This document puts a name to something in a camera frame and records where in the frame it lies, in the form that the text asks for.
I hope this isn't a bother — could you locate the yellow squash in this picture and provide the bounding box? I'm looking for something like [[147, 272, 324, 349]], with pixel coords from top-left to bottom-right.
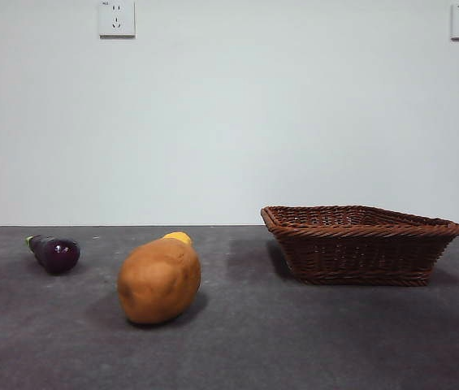
[[161, 231, 193, 246]]

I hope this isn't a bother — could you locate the brown potato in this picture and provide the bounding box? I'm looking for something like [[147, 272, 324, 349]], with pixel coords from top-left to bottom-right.
[[116, 236, 201, 325]]

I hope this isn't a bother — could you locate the brown wicker basket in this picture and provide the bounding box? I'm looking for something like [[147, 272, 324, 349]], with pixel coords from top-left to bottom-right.
[[260, 205, 459, 287]]

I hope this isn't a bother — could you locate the purple eggplant with green stem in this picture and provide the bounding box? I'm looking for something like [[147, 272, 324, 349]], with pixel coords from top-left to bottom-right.
[[24, 234, 81, 275]]

